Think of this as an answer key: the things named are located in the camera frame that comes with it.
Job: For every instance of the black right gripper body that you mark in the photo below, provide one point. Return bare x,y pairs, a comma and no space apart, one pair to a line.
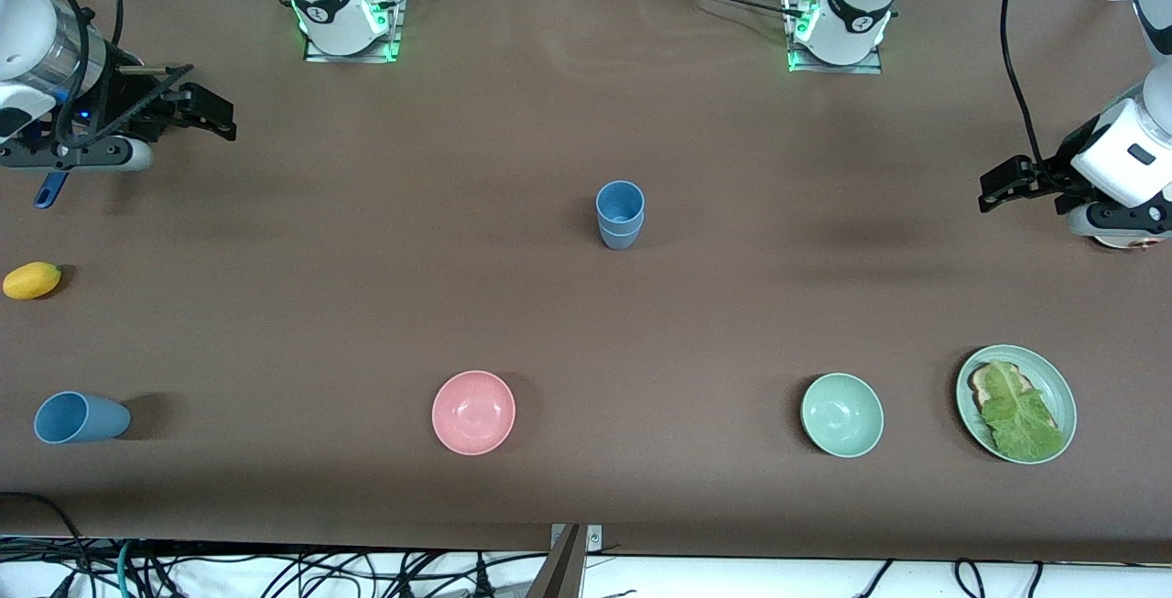
131,103

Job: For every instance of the green lettuce leaf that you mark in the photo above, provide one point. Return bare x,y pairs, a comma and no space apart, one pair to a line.
1021,415

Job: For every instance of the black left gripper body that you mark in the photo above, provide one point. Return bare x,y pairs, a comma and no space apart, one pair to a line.
1059,167

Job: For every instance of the pale green bowl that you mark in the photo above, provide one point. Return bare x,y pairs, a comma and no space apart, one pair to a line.
842,415

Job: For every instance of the cream toaster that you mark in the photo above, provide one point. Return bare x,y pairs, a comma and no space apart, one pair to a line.
1126,243

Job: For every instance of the toasted bread slice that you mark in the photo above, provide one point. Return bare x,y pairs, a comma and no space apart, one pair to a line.
982,387

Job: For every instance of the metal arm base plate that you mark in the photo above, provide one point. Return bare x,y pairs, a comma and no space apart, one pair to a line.
316,50
870,65

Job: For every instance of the pink bowl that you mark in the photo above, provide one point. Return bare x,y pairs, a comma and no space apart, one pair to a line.
473,412

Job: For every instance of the blue plastic cup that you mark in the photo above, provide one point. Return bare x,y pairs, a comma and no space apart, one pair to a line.
620,200
82,418
623,239

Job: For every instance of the yellow mango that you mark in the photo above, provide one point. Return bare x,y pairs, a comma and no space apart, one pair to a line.
32,280

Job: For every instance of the pale green plate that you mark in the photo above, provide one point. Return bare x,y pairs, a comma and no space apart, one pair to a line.
1062,387

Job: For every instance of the metal table bracket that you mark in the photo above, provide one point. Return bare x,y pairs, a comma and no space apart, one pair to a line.
593,538

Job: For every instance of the dark table leg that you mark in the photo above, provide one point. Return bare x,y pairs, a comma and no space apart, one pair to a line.
558,570

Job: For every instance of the brown table cloth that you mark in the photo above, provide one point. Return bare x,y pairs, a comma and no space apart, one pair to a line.
586,323

